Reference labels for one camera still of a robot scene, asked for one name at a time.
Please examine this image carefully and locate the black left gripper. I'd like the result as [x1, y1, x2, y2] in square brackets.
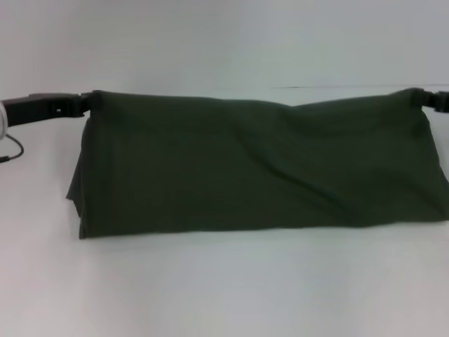
[1, 90, 99, 127]

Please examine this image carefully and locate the dark green FREE T-shirt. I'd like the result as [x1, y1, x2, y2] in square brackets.
[65, 89, 449, 242]

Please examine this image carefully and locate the left gripper cable with plug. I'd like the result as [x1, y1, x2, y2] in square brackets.
[0, 135, 25, 164]

